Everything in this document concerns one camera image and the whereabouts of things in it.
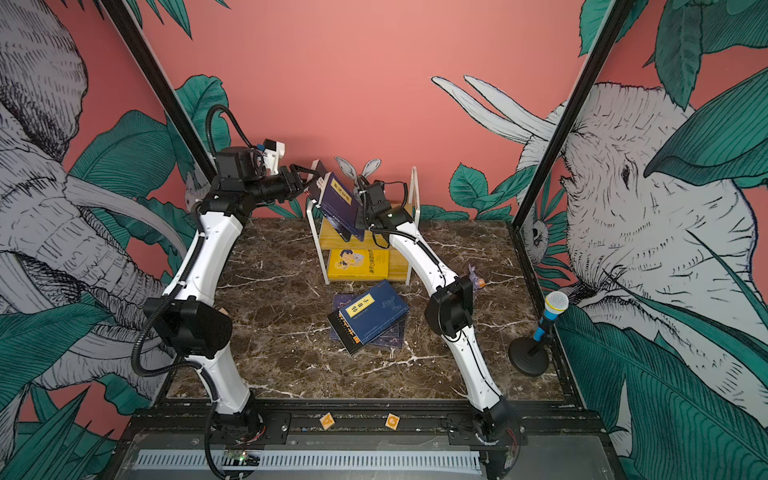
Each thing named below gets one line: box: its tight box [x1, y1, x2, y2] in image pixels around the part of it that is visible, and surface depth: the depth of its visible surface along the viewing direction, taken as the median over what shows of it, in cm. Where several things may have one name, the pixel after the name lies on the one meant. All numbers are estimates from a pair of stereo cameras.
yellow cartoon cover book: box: [328, 249, 390, 280], surface depth 104 cm
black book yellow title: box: [327, 310, 363, 355], surface depth 88 cm
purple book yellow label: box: [317, 172, 365, 241], surface depth 84 cm
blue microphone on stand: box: [508, 291, 569, 377], surface depth 86 cm
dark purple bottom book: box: [330, 293, 404, 349], surface depth 90 cm
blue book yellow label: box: [338, 280, 410, 346], surface depth 91 cm
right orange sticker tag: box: [385, 412, 400, 431], surface depth 76 cm
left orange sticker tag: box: [319, 412, 335, 430], surface depth 76 cm
